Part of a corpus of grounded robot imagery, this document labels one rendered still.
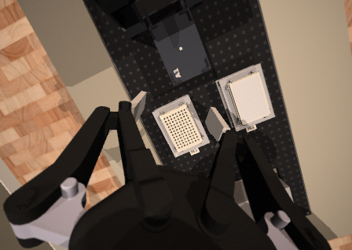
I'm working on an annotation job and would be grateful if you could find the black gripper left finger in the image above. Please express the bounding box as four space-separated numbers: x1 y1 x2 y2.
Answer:
3 91 174 248

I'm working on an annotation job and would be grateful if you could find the beige square label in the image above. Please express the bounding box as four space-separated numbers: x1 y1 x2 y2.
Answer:
190 148 199 155
246 125 256 132

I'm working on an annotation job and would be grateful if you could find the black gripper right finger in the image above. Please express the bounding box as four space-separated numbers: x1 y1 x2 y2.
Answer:
200 107 332 250

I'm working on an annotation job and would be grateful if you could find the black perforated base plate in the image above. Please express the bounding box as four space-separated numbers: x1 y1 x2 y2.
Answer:
83 0 312 216

